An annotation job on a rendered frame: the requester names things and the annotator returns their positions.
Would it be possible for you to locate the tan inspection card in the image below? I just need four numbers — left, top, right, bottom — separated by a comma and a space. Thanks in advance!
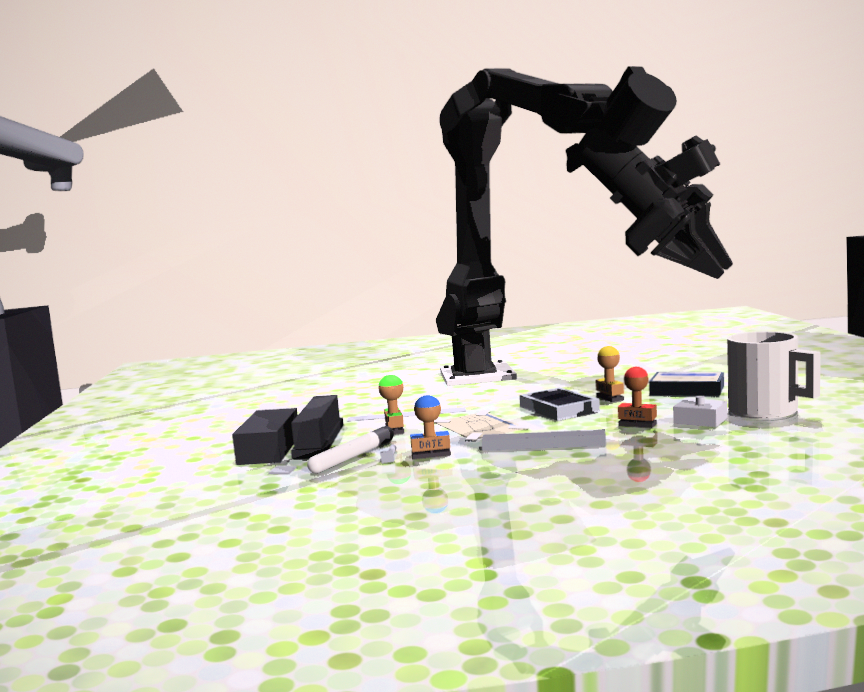
434, 410, 530, 440

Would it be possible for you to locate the white mug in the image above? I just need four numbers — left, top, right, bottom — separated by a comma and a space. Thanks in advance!
727, 331, 820, 418

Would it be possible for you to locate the brown wooden rubber stamp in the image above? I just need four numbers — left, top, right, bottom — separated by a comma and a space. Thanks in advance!
595, 346, 624, 402

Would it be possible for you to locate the blue stamp pad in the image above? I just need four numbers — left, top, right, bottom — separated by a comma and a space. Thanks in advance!
648, 371, 724, 396

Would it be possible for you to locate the wooden date stamp with blue top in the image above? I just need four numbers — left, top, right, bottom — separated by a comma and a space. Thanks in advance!
410, 395, 451, 459

